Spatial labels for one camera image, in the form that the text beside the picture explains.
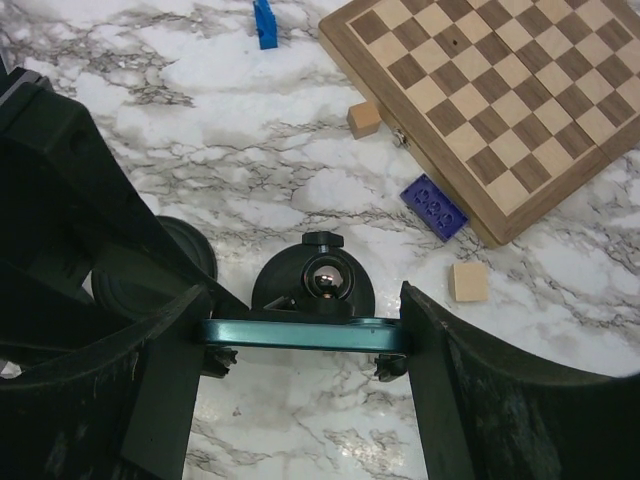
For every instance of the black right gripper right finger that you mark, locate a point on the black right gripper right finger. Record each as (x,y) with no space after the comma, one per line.
(488,410)

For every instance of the light wooden cube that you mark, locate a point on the light wooden cube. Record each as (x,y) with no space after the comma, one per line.
(469,282)

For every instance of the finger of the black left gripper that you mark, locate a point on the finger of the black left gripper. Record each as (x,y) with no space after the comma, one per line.
(69,207)

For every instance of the black ball-joint phone stand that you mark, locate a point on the black ball-joint phone stand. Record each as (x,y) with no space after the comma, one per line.
(314,281)

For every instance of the wooden chessboard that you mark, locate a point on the wooden chessboard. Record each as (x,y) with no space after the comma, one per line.
(514,105)

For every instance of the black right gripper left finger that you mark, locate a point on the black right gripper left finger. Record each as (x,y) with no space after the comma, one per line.
(120,408)

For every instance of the purple lego brick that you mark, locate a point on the purple lego brick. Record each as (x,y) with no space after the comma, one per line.
(434,208)

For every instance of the black round-base phone stand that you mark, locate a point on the black round-base phone stand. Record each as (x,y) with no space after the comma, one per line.
(138,294)

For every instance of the blue plastic piece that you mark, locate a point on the blue plastic piece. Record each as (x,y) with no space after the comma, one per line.
(266,25)

